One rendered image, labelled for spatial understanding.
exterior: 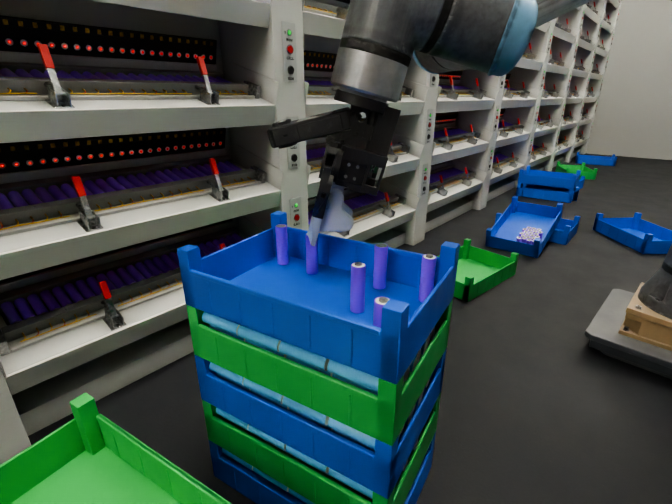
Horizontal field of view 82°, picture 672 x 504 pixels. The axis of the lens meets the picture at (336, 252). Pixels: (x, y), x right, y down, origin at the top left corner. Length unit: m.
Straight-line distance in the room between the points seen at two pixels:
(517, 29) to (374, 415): 0.46
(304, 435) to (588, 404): 0.63
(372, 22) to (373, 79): 0.06
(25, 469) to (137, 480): 0.12
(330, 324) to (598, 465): 0.59
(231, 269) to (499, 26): 0.46
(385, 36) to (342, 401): 0.41
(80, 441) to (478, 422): 0.65
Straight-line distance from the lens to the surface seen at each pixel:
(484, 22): 0.54
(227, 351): 0.53
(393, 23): 0.50
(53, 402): 0.94
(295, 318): 0.42
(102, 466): 0.60
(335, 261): 0.61
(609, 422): 0.96
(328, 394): 0.45
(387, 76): 0.50
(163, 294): 0.94
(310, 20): 1.07
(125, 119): 0.79
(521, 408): 0.91
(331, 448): 0.51
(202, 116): 0.86
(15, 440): 0.91
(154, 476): 0.55
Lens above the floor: 0.58
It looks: 22 degrees down
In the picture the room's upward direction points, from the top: straight up
